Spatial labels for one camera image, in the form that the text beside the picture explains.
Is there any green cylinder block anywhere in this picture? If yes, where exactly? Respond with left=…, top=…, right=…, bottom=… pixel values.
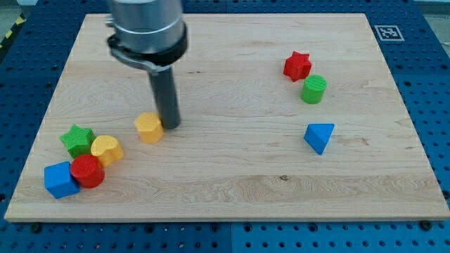
left=300, top=74, right=328, bottom=104

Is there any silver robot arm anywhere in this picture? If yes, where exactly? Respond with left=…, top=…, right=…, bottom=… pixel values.
left=106, top=0, right=188, bottom=73

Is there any white fiducial marker tag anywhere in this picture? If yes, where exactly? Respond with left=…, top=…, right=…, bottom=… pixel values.
left=375, top=25, right=404, bottom=41

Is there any red star block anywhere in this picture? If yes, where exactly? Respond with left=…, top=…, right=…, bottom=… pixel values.
left=283, top=51, right=312, bottom=82

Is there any light wooden board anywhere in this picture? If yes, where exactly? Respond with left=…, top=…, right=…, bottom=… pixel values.
left=5, top=13, right=449, bottom=223

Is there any green star block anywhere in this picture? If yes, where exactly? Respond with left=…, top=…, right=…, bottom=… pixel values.
left=60, top=125, right=96, bottom=159

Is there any blue cube block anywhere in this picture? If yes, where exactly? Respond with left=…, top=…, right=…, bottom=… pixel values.
left=44, top=162, right=79, bottom=199

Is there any blue triangle block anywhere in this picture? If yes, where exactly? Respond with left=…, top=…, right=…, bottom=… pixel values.
left=304, top=123, right=335, bottom=155

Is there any yellow hexagon block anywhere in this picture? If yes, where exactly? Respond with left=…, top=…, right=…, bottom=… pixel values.
left=134, top=112, right=164, bottom=143

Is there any red cylinder block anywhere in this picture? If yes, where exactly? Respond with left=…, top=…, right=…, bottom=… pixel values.
left=70, top=155, right=105, bottom=188

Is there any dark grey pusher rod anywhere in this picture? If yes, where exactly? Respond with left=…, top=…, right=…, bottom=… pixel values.
left=149, top=67, right=181, bottom=129

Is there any yellow heart block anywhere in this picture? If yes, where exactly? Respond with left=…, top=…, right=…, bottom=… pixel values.
left=91, top=135, right=124, bottom=167

